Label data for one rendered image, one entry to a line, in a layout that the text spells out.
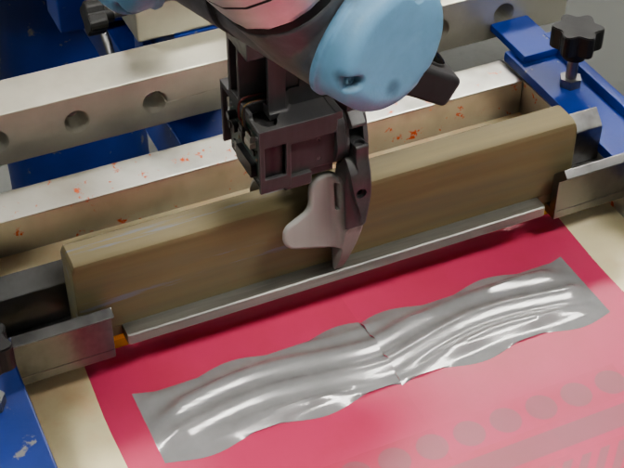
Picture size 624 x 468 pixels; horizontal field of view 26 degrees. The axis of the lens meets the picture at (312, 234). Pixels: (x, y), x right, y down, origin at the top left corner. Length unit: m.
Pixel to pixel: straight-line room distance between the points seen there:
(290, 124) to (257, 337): 0.19
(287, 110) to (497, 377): 0.25
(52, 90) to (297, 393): 0.34
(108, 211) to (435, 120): 0.30
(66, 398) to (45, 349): 0.05
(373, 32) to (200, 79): 0.52
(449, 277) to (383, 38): 0.44
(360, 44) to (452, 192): 0.40
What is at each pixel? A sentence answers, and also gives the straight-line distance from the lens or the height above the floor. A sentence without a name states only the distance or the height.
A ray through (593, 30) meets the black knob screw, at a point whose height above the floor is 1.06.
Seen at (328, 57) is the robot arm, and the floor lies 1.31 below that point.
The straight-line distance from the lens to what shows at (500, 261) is 1.09.
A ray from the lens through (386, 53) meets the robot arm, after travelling 0.67.
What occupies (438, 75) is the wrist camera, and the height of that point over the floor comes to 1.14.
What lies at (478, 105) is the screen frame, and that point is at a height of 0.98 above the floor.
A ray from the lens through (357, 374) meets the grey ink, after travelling 0.98.
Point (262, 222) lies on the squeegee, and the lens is 0.96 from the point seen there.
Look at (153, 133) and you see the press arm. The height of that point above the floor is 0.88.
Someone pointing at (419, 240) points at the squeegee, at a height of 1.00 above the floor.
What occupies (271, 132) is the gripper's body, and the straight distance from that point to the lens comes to 0.89.
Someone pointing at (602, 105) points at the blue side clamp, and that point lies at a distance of 1.19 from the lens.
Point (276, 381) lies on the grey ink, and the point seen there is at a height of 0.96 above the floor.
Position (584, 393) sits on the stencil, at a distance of 1.00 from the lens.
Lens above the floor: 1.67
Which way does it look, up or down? 41 degrees down
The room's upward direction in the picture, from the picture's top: straight up
